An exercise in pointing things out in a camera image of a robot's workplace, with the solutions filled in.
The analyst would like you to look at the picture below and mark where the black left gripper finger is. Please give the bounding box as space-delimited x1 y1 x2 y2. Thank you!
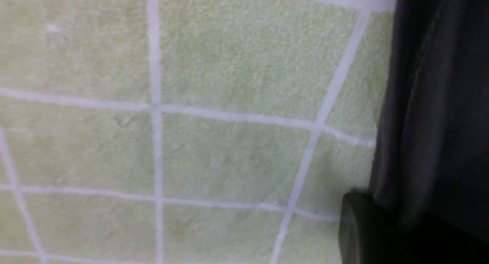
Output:
338 191 488 264

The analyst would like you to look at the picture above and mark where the light green checkered tablecloth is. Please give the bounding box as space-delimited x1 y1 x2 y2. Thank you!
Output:
1 0 396 264

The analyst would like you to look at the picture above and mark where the dark gray long-sleeve shirt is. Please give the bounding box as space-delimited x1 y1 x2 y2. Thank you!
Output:
370 0 489 243

